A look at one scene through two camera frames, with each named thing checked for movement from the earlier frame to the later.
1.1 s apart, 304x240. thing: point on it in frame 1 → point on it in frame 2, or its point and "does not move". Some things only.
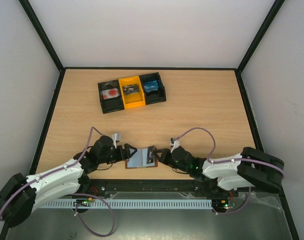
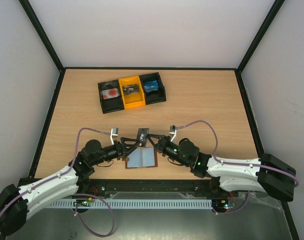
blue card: (151, 86) does not move
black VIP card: (150, 155) → (142, 136)
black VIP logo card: (130, 89) does not move
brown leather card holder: (144, 158) does not move
